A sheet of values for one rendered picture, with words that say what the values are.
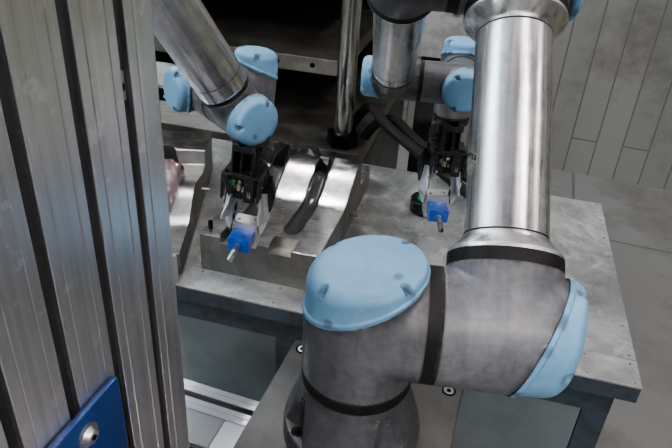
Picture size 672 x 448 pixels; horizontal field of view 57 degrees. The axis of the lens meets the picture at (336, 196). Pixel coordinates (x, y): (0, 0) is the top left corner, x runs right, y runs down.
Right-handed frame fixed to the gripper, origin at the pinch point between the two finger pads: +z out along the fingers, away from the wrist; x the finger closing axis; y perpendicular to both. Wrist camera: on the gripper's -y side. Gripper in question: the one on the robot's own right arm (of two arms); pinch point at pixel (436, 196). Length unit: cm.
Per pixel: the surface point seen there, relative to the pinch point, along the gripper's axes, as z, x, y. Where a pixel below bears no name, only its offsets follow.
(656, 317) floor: 94, 113, -82
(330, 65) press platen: -8, -26, -66
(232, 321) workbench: 26, -43, 15
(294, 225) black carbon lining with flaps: 6.9, -30.9, 5.0
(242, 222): -0.4, -40.3, 16.8
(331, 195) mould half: 5.2, -23.3, -6.6
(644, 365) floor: 95, 97, -54
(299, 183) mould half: 4.4, -31.1, -10.0
